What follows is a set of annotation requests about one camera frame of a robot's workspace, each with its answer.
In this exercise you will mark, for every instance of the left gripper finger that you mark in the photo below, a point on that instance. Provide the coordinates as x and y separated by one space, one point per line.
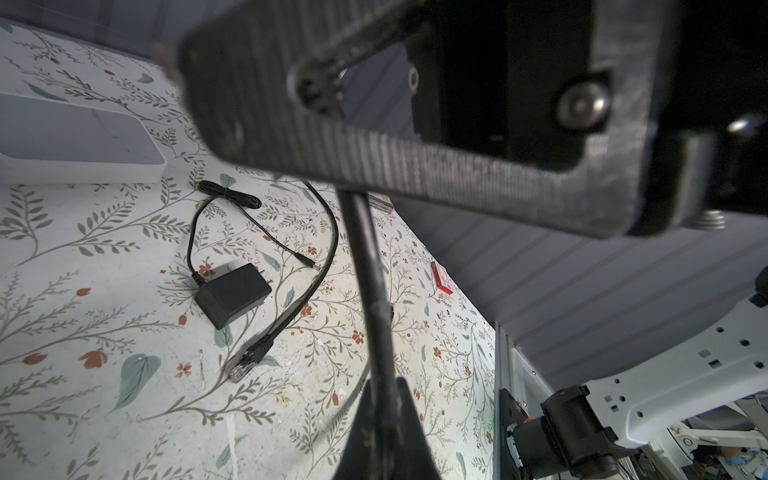
386 439

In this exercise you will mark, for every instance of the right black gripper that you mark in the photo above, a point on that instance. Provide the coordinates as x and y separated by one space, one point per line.
599 118

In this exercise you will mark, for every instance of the black power adapter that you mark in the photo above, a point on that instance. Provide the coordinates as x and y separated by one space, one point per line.
224 299

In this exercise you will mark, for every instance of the small red white card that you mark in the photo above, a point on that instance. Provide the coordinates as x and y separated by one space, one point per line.
442 280

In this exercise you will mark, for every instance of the floral patterned table mat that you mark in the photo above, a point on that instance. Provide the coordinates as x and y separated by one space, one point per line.
109 369

